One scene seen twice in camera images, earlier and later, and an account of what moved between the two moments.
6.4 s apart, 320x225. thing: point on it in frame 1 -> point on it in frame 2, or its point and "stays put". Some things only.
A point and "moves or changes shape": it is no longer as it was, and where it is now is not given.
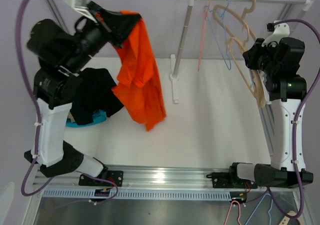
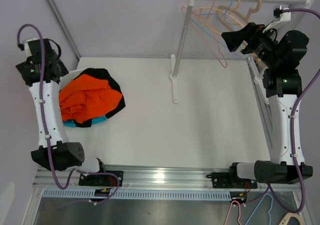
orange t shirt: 138,85 -> 86,97
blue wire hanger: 229,68 -> 223,14
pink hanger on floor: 239,214 stays put
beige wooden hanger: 257,90 -> 227,19
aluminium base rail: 139,177 stays put
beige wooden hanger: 218,7 moves or changes shape
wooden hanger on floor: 285,220 stays put
